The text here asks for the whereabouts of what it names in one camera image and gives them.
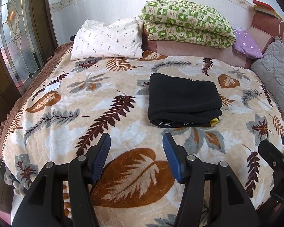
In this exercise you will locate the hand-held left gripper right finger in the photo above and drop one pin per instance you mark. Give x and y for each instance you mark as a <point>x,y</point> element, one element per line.
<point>171,158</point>

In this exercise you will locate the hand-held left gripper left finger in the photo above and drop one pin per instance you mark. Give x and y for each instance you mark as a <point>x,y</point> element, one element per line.
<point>101,156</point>

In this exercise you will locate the black pants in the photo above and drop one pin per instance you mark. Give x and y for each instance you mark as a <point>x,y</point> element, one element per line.
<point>184,94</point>

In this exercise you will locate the leaf print fleece blanket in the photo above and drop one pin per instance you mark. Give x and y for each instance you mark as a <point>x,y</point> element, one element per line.
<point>108,94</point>

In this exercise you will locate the grey quilted cover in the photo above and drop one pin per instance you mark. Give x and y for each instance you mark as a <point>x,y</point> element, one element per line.
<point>277,75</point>

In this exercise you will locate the purple pillow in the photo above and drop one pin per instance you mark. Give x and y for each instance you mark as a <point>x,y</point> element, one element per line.
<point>247,42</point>

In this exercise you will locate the pink bed sheet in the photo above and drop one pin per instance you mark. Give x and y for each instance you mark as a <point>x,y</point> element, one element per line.
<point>191,52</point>

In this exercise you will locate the white sprig print pillow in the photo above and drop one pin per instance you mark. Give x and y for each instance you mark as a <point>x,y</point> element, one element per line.
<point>108,40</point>

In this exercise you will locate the green checked folded quilt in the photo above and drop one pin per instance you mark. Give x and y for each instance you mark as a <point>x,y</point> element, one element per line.
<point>187,21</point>

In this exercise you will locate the red book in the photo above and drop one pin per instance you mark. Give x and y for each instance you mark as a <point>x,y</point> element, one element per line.
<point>262,4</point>

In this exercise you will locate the wooden stained glass door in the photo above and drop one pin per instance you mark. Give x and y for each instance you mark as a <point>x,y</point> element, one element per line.
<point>14,28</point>

